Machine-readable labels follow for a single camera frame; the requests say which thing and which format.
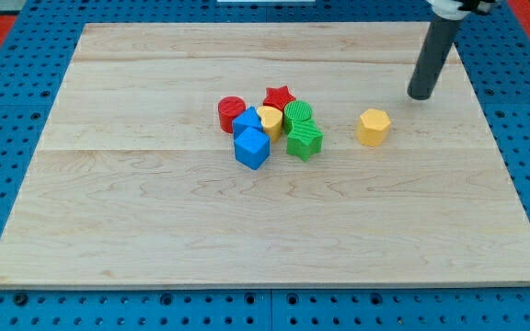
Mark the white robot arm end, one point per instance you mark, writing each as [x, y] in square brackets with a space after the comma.
[460, 9]

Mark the yellow hexagon block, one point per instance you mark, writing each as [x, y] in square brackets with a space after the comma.
[373, 127]

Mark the blue cube block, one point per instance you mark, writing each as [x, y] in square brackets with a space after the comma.
[252, 148]

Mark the green star block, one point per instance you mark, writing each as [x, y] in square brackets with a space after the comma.
[304, 139]

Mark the yellow heart block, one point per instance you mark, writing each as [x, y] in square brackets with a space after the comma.
[271, 121]

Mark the blue triangle block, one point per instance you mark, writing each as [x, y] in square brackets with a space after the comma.
[248, 119]

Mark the green cylinder block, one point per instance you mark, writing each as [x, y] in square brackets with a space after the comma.
[295, 111]

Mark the red cylinder block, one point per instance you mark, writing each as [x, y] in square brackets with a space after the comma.
[229, 108]

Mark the red star block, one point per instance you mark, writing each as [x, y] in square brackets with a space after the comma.
[278, 97]

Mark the wooden board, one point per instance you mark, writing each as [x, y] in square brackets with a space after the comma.
[134, 186]

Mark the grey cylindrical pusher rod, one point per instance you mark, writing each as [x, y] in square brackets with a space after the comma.
[434, 52]

